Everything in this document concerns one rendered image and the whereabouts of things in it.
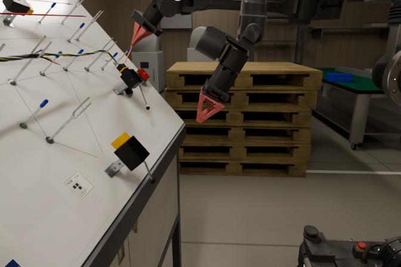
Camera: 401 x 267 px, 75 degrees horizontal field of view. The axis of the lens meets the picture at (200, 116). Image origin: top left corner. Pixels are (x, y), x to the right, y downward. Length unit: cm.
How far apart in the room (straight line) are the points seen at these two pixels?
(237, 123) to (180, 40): 484
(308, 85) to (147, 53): 423
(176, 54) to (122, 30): 149
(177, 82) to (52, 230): 187
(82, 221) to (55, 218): 5
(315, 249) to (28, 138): 130
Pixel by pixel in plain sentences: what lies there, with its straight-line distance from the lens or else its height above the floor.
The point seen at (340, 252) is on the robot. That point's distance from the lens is 161.
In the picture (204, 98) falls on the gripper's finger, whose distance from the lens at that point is 64.
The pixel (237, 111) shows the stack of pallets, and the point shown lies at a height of 62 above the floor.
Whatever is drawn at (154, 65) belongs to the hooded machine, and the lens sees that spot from 601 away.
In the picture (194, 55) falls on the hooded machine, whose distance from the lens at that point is 604.
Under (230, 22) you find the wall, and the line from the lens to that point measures 696.
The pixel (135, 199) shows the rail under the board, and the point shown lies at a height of 86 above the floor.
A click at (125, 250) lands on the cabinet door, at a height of 70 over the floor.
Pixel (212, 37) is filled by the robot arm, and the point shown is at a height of 125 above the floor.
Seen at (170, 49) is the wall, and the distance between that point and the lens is 702.
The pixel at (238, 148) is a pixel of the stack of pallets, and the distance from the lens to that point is 247.
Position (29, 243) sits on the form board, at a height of 94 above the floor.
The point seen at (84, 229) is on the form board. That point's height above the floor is 90.
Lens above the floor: 124
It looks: 16 degrees down
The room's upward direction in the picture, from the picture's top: straight up
